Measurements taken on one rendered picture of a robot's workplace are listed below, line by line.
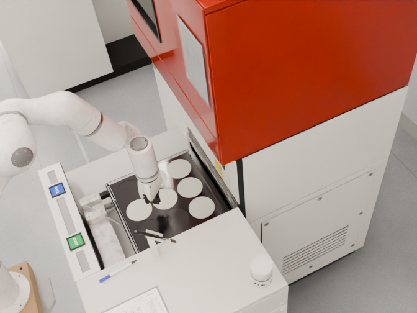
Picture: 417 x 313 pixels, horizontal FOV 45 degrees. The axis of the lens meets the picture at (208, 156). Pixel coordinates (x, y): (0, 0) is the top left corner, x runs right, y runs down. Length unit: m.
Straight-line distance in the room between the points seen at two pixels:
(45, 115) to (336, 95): 0.90
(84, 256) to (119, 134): 0.51
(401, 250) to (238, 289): 1.44
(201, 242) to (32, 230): 1.63
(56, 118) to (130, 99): 2.32
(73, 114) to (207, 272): 0.69
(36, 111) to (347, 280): 1.90
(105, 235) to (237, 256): 0.53
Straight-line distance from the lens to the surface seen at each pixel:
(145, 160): 1.67
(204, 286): 1.71
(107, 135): 1.54
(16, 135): 1.41
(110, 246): 1.95
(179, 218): 1.93
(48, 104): 1.44
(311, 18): 1.44
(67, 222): 1.97
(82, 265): 1.85
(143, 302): 1.72
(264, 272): 1.62
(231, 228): 1.81
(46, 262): 3.08
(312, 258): 2.58
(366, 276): 2.85
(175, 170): 2.07
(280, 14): 1.36
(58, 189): 2.06
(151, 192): 1.80
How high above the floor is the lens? 2.50
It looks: 50 degrees down
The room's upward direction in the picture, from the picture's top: 8 degrees counter-clockwise
